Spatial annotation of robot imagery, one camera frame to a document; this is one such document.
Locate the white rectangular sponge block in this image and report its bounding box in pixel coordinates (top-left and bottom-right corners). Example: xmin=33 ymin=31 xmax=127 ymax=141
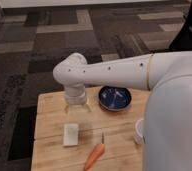
xmin=63 ymin=123 xmax=79 ymax=146

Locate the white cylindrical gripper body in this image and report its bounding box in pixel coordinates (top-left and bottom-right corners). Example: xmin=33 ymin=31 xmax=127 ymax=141
xmin=65 ymin=86 xmax=87 ymax=105

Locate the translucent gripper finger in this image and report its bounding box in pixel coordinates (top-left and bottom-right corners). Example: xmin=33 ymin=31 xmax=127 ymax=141
xmin=83 ymin=103 xmax=92 ymax=112
xmin=65 ymin=104 xmax=72 ymax=113

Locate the white ceramic cup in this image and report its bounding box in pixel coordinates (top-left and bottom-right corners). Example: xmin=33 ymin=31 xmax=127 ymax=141
xmin=134 ymin=119 xmax=144 ymax=145

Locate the dark blue ceramic bowl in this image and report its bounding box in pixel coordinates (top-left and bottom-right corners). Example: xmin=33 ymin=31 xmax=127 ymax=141
xmin=98 ymin=86 xmax=132 ymax=111

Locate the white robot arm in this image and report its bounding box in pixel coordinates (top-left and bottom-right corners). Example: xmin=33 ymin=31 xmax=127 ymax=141
xmin=53 ymin=51 xmax=192 ymax=171

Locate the black chair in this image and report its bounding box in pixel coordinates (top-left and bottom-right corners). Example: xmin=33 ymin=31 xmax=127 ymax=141
xmin=169 ymin=2 xmax=192 ymax=51

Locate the orange carrot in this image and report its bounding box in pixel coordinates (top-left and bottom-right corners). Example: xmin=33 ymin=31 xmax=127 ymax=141
xmin=84 ymin=138 xmax=105 ymax=171

